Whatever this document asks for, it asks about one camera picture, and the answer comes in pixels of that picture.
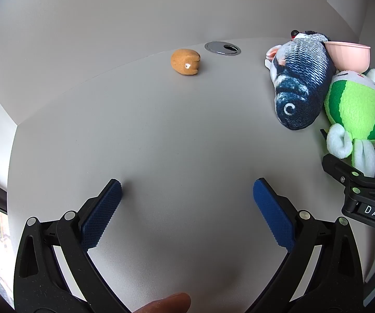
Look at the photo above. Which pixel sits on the small pink white plush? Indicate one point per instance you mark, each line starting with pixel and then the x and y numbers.
pixel 272 53

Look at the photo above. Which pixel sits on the green watermelon frog plush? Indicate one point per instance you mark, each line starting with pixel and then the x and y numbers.
pixel 356 111

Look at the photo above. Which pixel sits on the blue fish plush toy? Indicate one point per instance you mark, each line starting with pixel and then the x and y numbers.
pixel 299 81

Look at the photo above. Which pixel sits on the brown bread-shaped plush toy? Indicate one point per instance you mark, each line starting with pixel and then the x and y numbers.
pixel 184 61

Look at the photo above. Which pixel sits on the black-haired doll figure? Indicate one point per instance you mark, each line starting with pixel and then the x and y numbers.
pixel 294 34

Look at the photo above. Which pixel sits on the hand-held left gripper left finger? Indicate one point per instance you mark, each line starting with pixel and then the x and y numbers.
pixel 104 212

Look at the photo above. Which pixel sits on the pink plastic bowl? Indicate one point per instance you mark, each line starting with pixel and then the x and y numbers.
pixel 348 54

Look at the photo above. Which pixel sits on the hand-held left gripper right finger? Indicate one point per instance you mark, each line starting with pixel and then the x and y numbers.
pixel 270 212

